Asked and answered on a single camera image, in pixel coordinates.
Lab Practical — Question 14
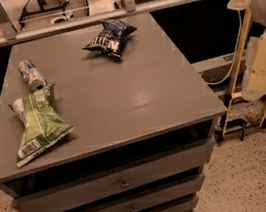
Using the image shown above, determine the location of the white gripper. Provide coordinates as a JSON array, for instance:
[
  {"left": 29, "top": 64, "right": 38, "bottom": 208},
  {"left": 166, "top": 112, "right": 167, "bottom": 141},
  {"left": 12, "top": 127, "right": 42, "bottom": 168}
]
[{"left": 227, "top": 0, "right": 266, "bottom": 102}]

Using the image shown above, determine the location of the top grey drawer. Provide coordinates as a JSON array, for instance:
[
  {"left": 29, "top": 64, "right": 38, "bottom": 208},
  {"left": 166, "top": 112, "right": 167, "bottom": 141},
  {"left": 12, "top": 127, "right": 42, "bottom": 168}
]
[{"left": 12, "top": 137, "right": 215, "bottom": 212}]

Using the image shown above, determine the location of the green jalapeno chip bag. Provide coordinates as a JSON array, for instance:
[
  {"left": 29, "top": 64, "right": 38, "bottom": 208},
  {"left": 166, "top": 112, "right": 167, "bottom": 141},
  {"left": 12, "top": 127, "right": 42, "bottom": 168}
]
[{"left": 9, "top": 83, "right": 75, "bottom": 168}]

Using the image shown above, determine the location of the grey drawer cabinet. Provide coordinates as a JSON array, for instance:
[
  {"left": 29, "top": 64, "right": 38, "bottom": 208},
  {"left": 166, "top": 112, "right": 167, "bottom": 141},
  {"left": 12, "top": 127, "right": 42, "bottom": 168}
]
[{"left": 0, "top": 14, "right": 226, "bottom": 212}]

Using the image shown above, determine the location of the middle grey drawer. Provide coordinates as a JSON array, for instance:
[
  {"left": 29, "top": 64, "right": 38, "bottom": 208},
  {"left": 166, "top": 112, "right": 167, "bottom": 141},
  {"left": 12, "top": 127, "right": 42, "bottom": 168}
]
[{"left": 84, "top": 171, "right": 205, "bottom": 212}]

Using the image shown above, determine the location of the dark blue chip bag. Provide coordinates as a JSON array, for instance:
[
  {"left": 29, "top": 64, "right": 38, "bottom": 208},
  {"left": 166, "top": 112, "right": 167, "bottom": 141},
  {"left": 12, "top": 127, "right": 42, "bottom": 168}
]
[{"left": 84, "top": 19, "right": 137, "bottom": 58}]

